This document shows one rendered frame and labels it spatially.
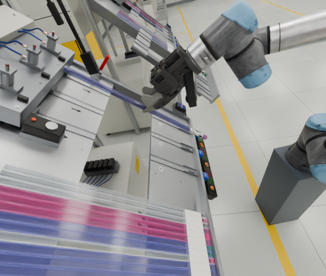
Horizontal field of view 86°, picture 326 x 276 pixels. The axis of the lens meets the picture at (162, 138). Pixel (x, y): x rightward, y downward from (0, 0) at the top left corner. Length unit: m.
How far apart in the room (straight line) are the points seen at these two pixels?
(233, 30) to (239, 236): 1.16
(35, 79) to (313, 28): 0.70
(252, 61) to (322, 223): 1.21
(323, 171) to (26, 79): 0.86
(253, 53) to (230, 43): 0.06
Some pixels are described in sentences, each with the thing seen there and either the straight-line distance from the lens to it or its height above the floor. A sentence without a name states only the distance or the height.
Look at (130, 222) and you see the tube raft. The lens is 0.44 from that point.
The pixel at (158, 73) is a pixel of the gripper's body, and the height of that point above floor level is 1.08.
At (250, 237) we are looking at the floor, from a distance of 1.35.
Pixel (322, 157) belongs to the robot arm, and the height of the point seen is 0.76.
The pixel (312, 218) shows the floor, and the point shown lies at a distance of 1.51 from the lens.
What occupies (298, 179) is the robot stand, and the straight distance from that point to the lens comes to 0.93.
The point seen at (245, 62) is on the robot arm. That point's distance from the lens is 0.49.
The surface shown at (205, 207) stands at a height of 0.73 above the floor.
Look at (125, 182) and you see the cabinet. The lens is 0.84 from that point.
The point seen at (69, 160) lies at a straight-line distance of 0.48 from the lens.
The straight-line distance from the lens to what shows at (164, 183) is 0.55.
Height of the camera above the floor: 1.28
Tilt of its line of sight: 44 degrees down
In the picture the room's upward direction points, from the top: 16 degrees counter-clockwise
